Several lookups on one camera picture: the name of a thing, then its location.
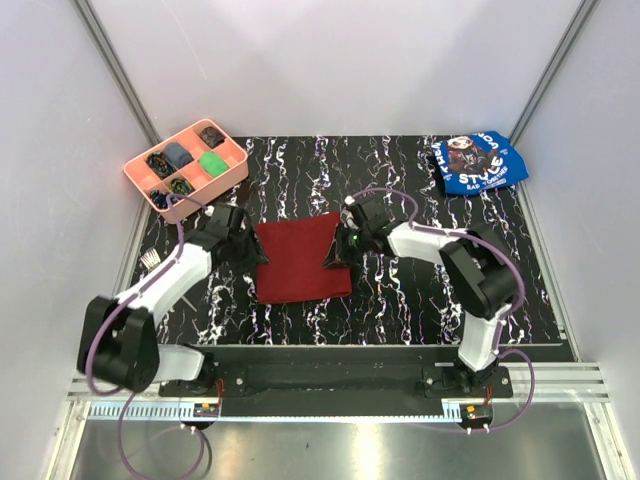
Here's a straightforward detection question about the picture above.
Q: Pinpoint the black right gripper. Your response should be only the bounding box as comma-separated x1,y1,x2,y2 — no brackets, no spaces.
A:
322,223,371,270

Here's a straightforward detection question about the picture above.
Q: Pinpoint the red cloth napkin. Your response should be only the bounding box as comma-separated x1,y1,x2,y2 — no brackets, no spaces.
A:
255,212,352,305

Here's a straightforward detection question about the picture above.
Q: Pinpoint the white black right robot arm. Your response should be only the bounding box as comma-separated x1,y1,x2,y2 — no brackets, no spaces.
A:
323,196,524,397

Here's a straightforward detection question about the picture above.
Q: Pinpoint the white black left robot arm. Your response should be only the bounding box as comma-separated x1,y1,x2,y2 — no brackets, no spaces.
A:
77,204,268,396

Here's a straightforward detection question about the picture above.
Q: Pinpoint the wooden chopstick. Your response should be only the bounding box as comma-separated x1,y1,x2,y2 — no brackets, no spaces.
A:
181,295,198,312

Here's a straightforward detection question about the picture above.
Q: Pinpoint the black yellow rolled sock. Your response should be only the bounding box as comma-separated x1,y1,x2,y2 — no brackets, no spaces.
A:
168,177,194,196

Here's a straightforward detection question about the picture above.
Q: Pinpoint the silver metal fork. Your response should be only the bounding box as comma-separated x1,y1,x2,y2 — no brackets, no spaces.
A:
140,248,161,273

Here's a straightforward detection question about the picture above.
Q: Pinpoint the green rolled sock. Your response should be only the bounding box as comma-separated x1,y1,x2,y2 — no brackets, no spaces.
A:
199,152,229,178

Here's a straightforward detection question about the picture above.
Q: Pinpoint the pink compartment organizer box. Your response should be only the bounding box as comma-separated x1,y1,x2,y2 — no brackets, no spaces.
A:
123,119,249,224

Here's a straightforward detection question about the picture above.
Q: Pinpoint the dark blue rolled sock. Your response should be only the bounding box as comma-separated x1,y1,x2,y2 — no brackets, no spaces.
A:
148,190,179,211

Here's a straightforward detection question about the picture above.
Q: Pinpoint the grey blue rolled sock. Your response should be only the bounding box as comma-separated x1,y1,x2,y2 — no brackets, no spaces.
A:
163,142,194,169

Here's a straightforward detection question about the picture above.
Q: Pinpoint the dark brown rolled sock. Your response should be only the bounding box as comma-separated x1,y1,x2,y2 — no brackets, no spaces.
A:
199,126,226,149

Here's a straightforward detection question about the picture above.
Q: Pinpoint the black patterned rolled sock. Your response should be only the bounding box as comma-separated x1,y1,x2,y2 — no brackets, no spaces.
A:
145,151,175,179

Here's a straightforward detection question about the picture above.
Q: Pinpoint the blue printed folded shirt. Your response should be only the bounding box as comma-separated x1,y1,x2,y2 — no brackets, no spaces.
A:
432,131,529,196

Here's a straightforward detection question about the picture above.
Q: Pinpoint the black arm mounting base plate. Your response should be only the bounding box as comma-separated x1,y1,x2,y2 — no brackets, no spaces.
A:
158,344,514,419

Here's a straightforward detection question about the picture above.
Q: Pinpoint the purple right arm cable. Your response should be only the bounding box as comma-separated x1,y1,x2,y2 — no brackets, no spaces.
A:
344,187,536,432

